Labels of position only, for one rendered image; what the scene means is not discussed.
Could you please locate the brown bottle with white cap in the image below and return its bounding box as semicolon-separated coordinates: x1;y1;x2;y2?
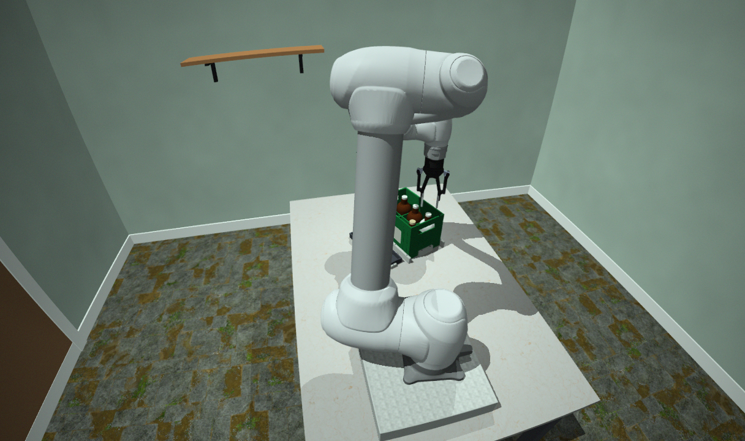
396;195;411;215
407;204;423;224

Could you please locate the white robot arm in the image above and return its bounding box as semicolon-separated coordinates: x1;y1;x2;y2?
320;46;488;385

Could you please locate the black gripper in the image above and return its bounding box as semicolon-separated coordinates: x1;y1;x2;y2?
417;157;450;208

